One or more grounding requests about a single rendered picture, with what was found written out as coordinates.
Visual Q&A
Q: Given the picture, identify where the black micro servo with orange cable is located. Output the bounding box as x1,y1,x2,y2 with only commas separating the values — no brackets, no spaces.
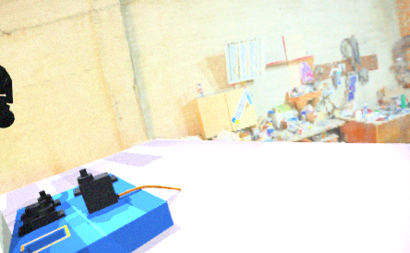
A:
73,168,182,215

